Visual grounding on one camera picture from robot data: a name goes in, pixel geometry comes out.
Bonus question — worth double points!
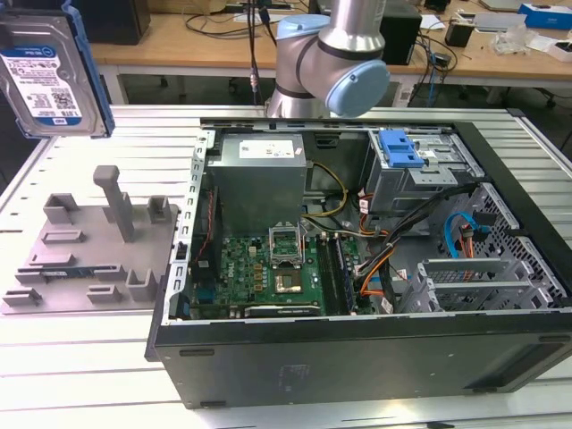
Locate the hard disk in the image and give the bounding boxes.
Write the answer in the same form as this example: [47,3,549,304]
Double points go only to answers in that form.
[0,0,115,139]

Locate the metal socket cover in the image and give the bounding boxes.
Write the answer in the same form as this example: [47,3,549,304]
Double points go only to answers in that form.
[267,221,307,267]

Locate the grey power supply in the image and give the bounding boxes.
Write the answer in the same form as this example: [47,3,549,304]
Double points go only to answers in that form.
[206,133,309,224]

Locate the CPU socket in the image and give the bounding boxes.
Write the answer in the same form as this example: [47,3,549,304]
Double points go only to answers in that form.
[273,263,305,296]

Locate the green motherboard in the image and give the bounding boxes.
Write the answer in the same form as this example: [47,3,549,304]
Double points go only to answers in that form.
[191,234,372,318]

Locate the black RAM slot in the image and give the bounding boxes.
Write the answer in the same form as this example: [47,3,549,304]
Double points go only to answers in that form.
[316,234,346,314]

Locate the green RAM stick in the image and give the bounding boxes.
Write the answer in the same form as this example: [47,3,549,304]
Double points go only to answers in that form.
[332,234,361,313]

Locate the black graphics card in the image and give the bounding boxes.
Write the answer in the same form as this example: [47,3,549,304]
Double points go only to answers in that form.
[230,303,323,319]

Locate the grey drive cage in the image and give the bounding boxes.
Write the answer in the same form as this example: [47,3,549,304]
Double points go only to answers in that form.
[364,129,484,214]

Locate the blue plastic drive latch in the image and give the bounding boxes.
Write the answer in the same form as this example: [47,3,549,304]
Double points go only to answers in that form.
[377,129,424,170]

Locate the black PC case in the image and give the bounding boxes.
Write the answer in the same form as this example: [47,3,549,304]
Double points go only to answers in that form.
[145,116,572,410]

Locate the grey parts rack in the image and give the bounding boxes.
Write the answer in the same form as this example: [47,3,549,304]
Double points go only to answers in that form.
[0,164,182,316]

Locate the black computer tower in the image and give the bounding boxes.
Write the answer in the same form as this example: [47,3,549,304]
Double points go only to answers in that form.
[379,11,424,67]

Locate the white paper sheet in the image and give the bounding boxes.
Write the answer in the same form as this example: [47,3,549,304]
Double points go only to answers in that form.
[419,13,448,31]

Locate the small black box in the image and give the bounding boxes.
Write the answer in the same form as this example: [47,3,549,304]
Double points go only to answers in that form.
[445,21,477,48]

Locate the large black box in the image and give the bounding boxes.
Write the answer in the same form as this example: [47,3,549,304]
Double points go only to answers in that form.
[73,0,151,46]

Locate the clear plastic bags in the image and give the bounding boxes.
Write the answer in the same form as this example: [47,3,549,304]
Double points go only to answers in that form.
[491,24,537,57]

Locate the grey flat box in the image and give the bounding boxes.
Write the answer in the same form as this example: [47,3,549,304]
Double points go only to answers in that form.
[473,12,528,33]

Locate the white open box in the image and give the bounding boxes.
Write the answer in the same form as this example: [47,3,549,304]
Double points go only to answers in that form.
[531,38,572,62]

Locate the blue cardboard box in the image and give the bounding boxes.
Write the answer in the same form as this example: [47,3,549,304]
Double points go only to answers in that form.
[517,2,572,30]

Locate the yellow wire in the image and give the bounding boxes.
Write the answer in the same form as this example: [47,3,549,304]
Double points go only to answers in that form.
[303,163,349,220]

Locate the red black thin wire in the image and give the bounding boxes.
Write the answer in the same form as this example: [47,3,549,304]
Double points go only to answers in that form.
[198,191,223,265]

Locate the orange curved wire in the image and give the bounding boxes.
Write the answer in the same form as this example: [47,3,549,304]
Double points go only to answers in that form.
[359,263,391,299]

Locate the black wire bundle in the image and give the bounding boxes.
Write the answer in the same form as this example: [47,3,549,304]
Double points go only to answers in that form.
[355,182,477,278]

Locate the black cable with metal connector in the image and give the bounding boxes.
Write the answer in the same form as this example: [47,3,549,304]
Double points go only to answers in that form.
[244,0,274,111]

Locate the blue wire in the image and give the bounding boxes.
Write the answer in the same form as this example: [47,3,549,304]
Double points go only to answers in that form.
[445,212,492,260]

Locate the orange red wire bundle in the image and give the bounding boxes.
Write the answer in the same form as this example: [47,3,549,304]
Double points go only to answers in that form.
[458,225,475,259]

